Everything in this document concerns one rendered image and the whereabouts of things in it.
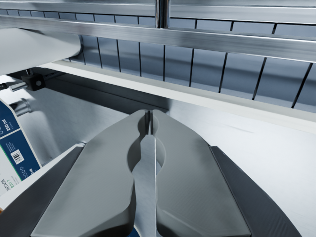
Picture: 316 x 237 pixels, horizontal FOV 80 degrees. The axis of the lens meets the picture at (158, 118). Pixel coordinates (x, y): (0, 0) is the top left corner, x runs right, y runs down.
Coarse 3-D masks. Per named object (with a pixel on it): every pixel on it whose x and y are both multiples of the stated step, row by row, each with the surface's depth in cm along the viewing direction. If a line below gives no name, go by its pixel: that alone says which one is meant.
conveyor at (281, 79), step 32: (256, 32) 18; (288, 32) 17; (96, 64) 31; (128, 64) 28; (160, 64) 25; (192, 64) 24; (224, 64) 22; (256, 64) 20; (288, 64) 18; (256, 96) 21; (288, 96) 20
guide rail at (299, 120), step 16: (48, 64) 32; (64, 64) 31; (80, 64) 31; (112, 80) 26; (128, 80) 25; (144, 80) 25; (176, 96) 22; (192, 96) 21; (208, 96) 21; (224, 96) 21; (240, 112) 19; (256, 112) 19; (272, 112) 18; (288, 112) 18; (304, 112) 18; (304, 128) 17
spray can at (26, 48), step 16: (0, 32) 22; (16, 32) 23; (32, 32) 25; (48, 32) 26; (0, 48) 22; (16, 48) 23; (32, 48) 24; (48, 48) 26; (64, 48) 28; (80, 48) 31; (0, 64) 22; (16, 64) 23; (32, 64) 26
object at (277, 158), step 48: (0, 0) 44; (48, 0) 37; (96, 0) 32; (144, 0) 28; (192, 0) 24; (240, 0) 22; (288, 0) 20; (144, 96) 36; (240, 144) 31; (288, 144) 27; (288, 192) 30
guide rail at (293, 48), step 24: (0, 24) 25; (24, 24) 23; (48, 24) 21; (72, 24) 19; (96, 24) 17; (120, 24) 17; (216, 48) 13; (240, 48) 12; (264, 48) 12; (288, 48) 11; (312, 48) 11
